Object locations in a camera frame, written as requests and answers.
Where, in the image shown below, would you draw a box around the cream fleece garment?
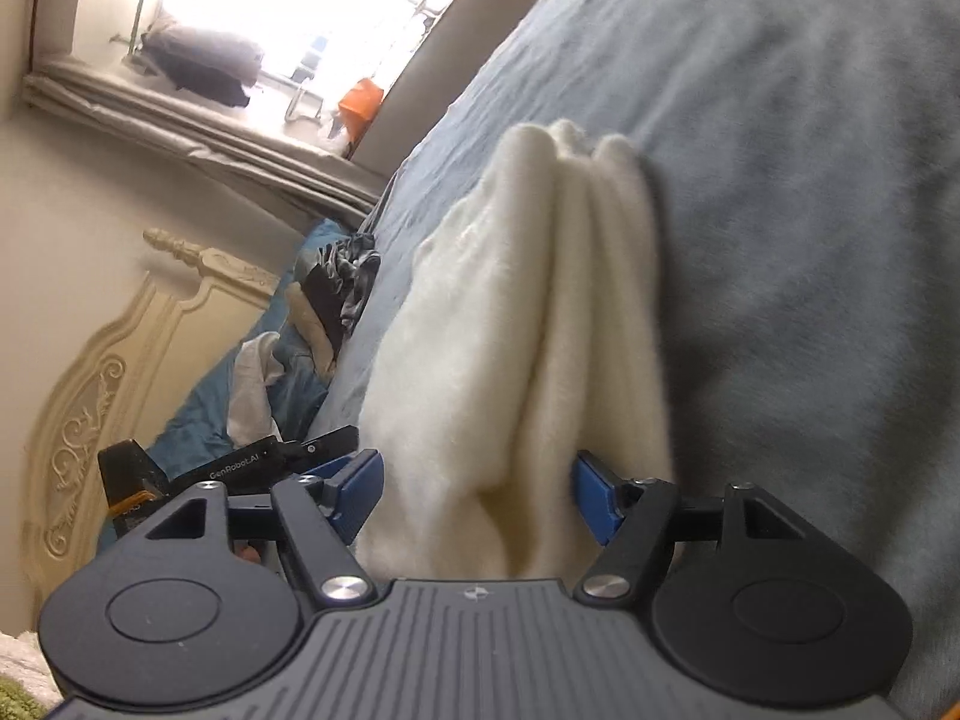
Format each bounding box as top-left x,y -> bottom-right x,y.
352,118 -> 676,580

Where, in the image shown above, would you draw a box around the blue quilt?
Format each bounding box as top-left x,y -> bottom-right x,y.
94,221 -> 342,548

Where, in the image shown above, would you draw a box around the tan pants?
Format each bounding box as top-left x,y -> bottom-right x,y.
287,285 -> 338,376

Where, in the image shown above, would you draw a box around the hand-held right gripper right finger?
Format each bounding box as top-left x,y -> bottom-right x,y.
571,451 -> 818,605

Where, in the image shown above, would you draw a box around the blue jeans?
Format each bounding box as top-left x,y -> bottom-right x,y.
266,330 -> 331,440

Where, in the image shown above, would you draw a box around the white shirt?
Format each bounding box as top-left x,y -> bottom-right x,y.
227,330 -> 286,443

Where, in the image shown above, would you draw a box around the beige curtain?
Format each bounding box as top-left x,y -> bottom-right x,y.
22,64 -> 387,220

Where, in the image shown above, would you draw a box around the dark bundle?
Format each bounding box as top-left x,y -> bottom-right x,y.
141,22 -> 265,107

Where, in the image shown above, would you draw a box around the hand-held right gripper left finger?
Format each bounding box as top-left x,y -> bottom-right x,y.
146,450 -> 385,608

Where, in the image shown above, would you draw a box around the cream carved headboard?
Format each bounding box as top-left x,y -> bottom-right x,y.
19,227 -> 282,616

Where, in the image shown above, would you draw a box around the white shaggy rug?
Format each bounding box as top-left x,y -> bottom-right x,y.
0,630 -> 47,683

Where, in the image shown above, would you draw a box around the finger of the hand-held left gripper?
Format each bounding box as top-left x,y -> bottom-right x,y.
289,425 -> 361,462

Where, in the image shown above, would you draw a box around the dark grey garment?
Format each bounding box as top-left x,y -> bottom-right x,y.
296,251 -> 357,350

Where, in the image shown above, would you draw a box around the grey plaid shirt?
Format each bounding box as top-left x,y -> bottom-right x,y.
330,232 -> 383,331

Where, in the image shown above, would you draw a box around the window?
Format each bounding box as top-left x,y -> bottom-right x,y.
75,0 -> 511,128

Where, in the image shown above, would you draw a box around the orange bag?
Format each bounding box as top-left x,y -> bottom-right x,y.
337,79 -> 385,137

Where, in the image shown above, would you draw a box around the green shaggy rug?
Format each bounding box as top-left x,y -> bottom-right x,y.
0,675 -> 55,720

